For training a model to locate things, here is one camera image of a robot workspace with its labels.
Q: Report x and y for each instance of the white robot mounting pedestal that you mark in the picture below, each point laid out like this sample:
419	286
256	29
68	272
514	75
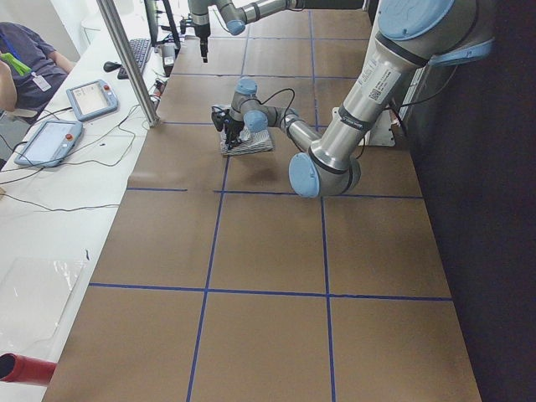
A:
377	125

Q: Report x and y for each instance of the teach pendant far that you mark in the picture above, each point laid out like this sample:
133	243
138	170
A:
92	100

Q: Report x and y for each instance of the teach pendant near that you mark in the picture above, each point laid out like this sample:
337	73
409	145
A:
50	144

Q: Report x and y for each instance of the clear plastic sheet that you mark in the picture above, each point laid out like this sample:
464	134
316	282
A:
34	295

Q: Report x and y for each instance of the aluminium frame post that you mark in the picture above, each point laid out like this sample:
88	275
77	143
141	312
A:
117	32

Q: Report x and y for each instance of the striped polo shirt white collar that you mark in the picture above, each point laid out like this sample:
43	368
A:
255	136

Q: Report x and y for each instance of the teach pendant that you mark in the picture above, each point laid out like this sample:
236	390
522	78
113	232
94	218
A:
92	100
50	144

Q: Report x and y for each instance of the black monitor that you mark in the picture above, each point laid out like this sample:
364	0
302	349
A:
152	11

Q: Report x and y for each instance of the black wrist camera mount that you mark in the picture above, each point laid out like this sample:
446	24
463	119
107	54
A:
185	23
220	117

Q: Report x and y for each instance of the black computer mouse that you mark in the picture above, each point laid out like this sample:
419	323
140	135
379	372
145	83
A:
111	66

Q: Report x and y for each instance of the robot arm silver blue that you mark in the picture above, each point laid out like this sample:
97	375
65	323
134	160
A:
411	35
235	19

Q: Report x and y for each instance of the seated person dark shirt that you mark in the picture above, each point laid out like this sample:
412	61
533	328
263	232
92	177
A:
48	69

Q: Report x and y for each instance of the red cylinder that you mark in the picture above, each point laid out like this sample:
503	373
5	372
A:
21	369

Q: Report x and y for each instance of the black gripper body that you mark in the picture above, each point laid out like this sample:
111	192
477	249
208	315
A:
203	32
233	125

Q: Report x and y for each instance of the black keyboard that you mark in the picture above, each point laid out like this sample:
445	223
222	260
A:
141	49

